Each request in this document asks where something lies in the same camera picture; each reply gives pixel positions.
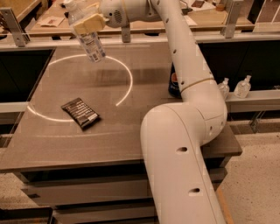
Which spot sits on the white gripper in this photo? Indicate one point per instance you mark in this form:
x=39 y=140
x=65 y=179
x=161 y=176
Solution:
x=112 y=13

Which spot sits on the clear plastic water bottle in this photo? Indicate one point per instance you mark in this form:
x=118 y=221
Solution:
x=89 y=41

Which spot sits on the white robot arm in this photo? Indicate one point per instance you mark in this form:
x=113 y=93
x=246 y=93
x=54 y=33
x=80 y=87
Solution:
x=173 y=133

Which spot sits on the small clear sanitizer bottle left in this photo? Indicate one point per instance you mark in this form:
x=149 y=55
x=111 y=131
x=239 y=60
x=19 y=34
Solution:
x=224 y=88

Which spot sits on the small clear sanitizer bottle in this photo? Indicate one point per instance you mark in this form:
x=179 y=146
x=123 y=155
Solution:
x=224 y=88
x=242 y=88

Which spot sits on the small clear sanitizer bottle right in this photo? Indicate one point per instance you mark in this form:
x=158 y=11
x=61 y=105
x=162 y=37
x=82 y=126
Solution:
x=242 y=88

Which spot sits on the paper envelope on back table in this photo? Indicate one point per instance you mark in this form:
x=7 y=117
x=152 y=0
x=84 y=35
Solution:
x=51 y=21

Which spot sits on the black snack bar wrapper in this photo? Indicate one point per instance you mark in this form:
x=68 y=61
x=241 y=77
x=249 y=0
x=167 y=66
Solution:
x=81 y=112

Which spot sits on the brown wallet on paper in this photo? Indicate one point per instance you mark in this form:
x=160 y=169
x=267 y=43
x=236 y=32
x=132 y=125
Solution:
x=197 y=4

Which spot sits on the blue Pepsi can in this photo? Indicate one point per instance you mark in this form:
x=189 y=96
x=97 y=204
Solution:
x=173 y=87

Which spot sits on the middle metal bracket post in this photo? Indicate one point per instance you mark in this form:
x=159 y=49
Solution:
x=125 y=31

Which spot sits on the metal bracket post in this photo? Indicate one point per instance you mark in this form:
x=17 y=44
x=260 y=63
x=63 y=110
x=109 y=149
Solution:
x=125 y=31
x=11 y=24
x=233 y=8

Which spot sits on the left metal bracket post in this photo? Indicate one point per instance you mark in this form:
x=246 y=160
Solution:
x=11 y=24

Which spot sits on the black power adapter with cable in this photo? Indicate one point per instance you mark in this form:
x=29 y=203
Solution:
x=186 y=9

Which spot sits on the right metal bracket post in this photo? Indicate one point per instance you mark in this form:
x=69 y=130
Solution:
x=233 y=8

